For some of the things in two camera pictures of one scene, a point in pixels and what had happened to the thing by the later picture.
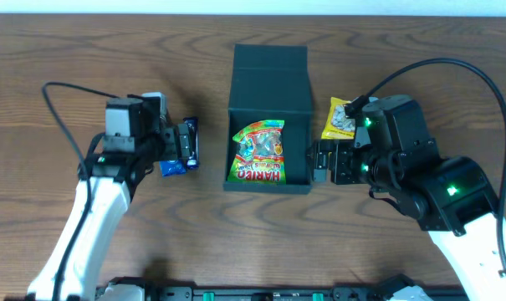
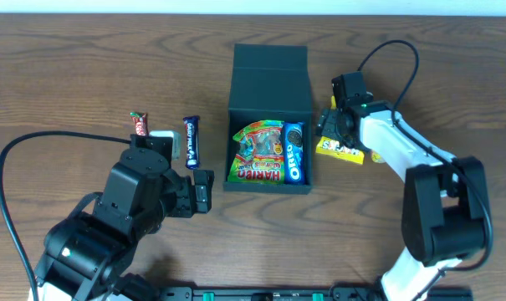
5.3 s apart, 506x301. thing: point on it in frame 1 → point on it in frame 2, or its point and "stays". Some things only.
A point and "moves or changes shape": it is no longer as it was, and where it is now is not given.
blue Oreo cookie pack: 172,168 moves or changes shape
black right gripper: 334,161 → 327,124
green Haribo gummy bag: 259,158 stays
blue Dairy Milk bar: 193,161 stays
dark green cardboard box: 273,83 stays
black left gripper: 184,140 → 200,192
